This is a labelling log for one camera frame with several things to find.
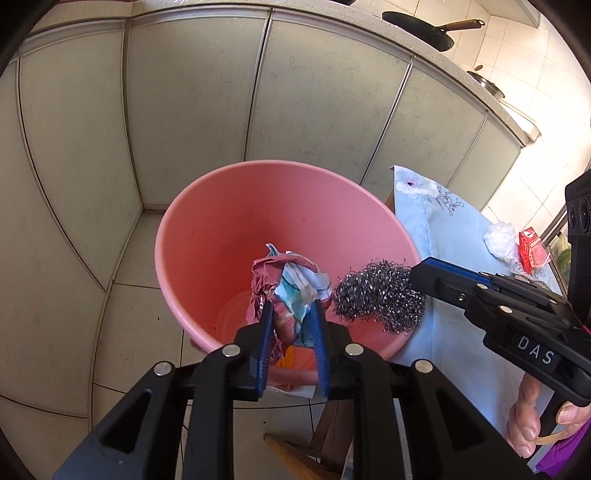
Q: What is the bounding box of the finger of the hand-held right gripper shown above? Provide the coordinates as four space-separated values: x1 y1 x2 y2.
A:
425 257 571 308
410 262 591 408

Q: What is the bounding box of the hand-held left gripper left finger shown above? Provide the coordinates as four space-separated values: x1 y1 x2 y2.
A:
53 298 275 480

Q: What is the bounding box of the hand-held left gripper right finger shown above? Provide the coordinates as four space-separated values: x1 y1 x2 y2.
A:
308 298 536 480

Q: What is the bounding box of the colourful wrapper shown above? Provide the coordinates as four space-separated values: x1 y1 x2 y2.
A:
248 243 334 365

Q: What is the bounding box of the steel wool scourer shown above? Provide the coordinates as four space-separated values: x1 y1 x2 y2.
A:
332 259 428 334

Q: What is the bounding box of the pink plastic bucket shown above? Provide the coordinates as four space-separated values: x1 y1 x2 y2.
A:
154 160 422 388

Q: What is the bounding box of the person's right hand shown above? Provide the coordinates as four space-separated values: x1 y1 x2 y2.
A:
507 371 591 459

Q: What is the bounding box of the light blue floral tablecloth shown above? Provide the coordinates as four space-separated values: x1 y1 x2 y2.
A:
390 165 568 445

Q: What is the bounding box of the silver framed cabinet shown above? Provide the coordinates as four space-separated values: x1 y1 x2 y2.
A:
540 203 573 283

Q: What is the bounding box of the white carton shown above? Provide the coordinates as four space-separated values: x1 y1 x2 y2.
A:
265 383 317 400

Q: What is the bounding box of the red cardboard packet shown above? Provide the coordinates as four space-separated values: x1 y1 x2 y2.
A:
518 226 548 274

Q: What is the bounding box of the white crumpled plastic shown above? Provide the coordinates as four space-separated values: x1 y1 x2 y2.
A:
483 222 518 263

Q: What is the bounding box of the clear plastic wrap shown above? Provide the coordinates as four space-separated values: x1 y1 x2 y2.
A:
510 258 551 283

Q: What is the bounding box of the wooden table leg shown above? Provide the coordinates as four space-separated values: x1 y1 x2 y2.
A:
263 399 358 480

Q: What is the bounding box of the steel drain tray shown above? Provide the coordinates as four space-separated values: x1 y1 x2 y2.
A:
501 99 542 145

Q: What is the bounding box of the steel pot lid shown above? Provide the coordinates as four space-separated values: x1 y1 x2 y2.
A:
466 65 506 100

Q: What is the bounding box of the purple garment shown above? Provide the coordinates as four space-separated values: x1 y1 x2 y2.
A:
536 429 591 480

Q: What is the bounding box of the black frying pan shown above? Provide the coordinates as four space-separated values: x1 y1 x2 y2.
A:
382 11 485 52

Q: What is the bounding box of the row of grey cabinet doors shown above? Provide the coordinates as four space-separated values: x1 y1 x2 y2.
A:
0 9 525 435

